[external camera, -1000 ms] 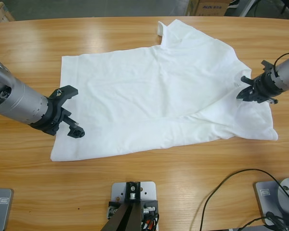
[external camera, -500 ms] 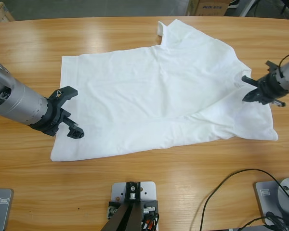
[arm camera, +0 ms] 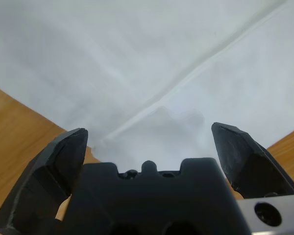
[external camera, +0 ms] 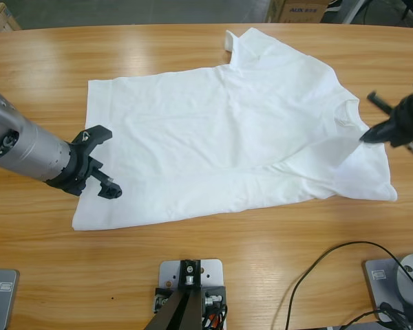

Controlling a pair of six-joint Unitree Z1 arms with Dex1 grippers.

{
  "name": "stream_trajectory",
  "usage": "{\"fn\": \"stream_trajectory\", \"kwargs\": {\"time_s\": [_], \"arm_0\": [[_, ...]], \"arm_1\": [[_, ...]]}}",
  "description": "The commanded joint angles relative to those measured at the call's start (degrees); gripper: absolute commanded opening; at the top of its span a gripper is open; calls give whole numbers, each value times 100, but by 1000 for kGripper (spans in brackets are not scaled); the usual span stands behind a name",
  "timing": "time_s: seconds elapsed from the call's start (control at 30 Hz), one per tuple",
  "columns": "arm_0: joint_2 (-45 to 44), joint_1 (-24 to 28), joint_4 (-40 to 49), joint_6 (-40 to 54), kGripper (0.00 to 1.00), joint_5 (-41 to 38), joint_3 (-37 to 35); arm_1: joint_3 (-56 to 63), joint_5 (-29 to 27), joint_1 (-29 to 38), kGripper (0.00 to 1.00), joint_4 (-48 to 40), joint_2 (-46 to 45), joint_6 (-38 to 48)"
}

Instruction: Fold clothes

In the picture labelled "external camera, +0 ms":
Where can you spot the cardboard box blue print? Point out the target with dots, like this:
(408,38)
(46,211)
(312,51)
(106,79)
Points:
(296,15)

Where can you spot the black corner bracket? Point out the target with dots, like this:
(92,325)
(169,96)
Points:
(160,295)
(215,292)

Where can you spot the dark camera post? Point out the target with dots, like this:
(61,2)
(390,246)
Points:
(179,309)

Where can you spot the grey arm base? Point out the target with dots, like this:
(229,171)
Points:
(382,292)
(3,302)

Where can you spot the white t-shirt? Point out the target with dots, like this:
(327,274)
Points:
(210,137)

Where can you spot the white metal frame leg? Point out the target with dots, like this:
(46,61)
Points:
(352,12)

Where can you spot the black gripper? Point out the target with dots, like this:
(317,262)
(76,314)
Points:
(409,117)
(72,175)

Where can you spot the white mounting block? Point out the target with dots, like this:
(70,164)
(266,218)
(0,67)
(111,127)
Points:
(213,271)

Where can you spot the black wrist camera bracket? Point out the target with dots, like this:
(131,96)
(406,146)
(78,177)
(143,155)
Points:
(98,132)

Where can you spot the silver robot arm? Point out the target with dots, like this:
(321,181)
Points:
(20,148)

